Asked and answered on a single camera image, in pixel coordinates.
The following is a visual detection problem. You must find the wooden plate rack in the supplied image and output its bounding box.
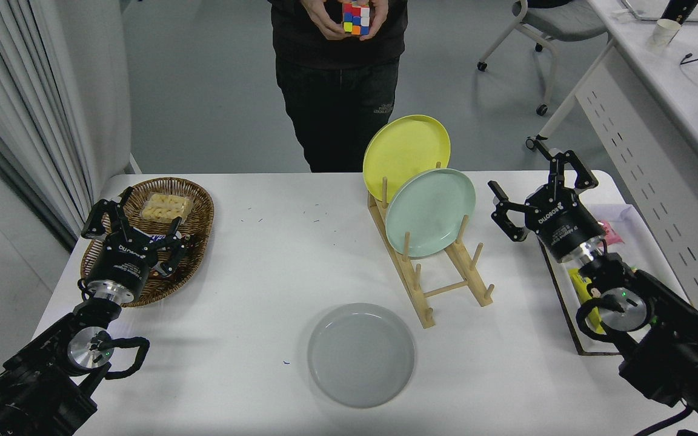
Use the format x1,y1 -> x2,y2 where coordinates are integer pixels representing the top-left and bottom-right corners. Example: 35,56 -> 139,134
368,160 -> 496,329

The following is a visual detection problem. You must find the person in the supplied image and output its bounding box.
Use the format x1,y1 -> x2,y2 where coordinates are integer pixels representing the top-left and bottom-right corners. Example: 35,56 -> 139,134
269,0 -> 409,173

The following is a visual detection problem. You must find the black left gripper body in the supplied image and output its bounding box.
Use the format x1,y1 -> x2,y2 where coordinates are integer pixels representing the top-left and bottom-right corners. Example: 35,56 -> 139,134
85,235 -> 163,300

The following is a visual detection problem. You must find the yellow plate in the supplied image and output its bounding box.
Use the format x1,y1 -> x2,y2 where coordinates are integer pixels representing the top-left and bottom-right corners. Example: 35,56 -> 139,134
362,114 -> 451,203

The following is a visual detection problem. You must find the brown wicker basket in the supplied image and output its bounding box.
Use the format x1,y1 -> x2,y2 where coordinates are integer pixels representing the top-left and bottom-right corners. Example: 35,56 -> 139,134
81,177 -> 215,308

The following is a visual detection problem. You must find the grey office chair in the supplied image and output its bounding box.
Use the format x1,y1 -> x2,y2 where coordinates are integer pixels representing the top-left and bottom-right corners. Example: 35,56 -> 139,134
477,0 -> 616,117

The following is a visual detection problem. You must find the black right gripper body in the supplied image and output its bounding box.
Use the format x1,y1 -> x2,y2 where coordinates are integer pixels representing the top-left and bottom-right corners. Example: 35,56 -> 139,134
525,187 -> 607,262

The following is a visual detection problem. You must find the white office desk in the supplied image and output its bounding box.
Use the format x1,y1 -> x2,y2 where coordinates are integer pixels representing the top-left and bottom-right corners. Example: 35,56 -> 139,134
525,0 -> 698,352

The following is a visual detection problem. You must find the white paper cup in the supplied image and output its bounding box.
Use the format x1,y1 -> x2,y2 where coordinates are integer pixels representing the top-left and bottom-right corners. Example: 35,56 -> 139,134
647,19 -> 681,49

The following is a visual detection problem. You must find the person's left hand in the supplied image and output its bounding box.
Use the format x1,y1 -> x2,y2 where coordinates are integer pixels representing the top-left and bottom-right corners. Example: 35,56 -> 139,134
358,0 -> 389,42

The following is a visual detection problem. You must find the person's right hand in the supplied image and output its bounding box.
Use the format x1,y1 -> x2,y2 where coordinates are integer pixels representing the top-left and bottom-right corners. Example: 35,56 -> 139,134
301,0 -> 350,42

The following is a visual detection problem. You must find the white curtain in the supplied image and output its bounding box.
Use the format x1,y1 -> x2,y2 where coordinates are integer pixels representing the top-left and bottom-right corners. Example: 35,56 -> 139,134
0,0 -> 98,249

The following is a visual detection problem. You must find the yellow snack bar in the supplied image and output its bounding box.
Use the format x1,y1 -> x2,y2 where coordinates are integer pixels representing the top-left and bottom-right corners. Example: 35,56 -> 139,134
568,266 -> 605,334

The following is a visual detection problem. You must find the white tray with dark base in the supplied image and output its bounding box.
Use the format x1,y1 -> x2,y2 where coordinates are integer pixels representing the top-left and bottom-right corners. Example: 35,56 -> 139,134
540,204 -> 686,355

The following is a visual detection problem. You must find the pale green plate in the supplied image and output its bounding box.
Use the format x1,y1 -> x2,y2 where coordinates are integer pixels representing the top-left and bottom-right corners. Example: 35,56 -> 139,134
385,168 -> 477,257

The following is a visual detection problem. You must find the grey plate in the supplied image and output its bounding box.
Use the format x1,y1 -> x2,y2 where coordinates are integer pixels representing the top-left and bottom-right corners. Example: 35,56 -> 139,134
307,303 -> 416,408

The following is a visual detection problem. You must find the colourful puzzle cube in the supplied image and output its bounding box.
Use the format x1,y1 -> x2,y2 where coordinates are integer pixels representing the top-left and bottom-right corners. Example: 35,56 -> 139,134
342,2 -> 371,36

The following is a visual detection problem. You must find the black tall object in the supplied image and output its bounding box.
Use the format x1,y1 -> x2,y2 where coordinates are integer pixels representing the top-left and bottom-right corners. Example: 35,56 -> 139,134
660,0 -> 698,25

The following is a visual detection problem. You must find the pink snack pack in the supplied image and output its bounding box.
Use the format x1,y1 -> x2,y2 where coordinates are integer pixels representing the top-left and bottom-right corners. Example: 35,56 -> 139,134
597,221 -> 624,246

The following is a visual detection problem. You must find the clear pack of yellow snacks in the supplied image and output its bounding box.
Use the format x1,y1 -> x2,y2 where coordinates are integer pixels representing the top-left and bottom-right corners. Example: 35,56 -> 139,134
141,192 -> 194,223

